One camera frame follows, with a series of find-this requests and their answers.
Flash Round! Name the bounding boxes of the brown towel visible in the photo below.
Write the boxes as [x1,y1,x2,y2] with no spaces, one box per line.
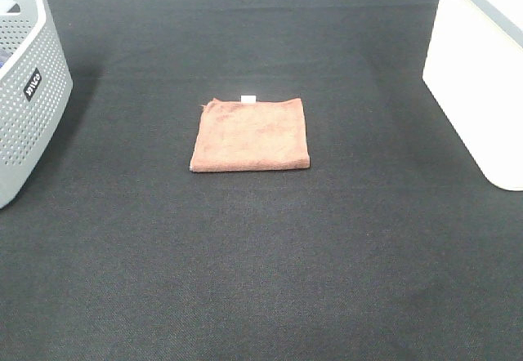
[190,98,311,173]

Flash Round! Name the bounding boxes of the white plastic bin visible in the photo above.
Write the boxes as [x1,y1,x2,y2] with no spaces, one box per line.
[422,0,522,191]

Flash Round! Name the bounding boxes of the grey perforated laundry basket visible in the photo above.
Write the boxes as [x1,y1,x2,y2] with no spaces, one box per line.
[1,0,73,206]

